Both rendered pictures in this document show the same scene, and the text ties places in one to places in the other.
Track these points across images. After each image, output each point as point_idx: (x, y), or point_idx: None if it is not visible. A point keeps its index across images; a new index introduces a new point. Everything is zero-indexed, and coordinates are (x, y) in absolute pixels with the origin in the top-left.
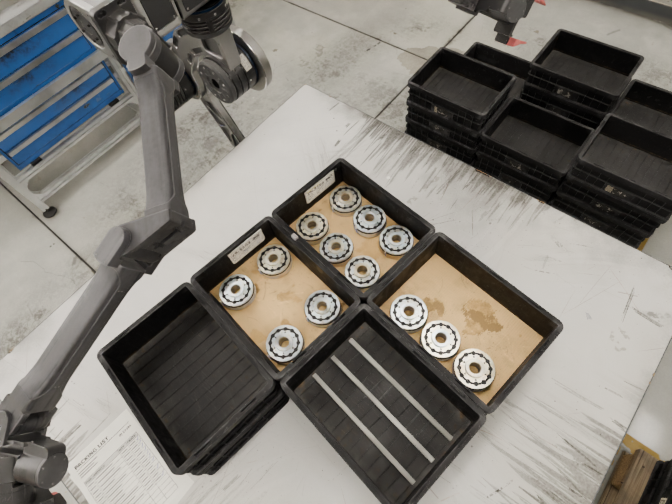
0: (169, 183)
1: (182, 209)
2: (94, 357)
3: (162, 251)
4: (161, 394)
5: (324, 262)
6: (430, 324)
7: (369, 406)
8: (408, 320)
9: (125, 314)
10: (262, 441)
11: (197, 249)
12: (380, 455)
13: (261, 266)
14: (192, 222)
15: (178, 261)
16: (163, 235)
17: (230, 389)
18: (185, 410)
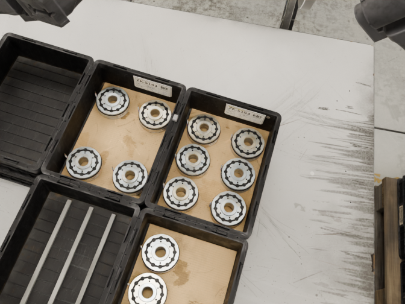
0: None
1: (65, 6)
2: (27, 35)
3: (34, 15)
4: (6, 96)
5: (163, 155)
6: (156, 277)
7: (62, 259)
8: (151, 256)
9: (69, 35)
10: (14, 192)
11: (150, 53)
12: (25, 287)
13: (143, 108)
14: (65, 20)
15: (132, 46)
16: (35, 6)
17: (31, 143)
18: (1, 120)
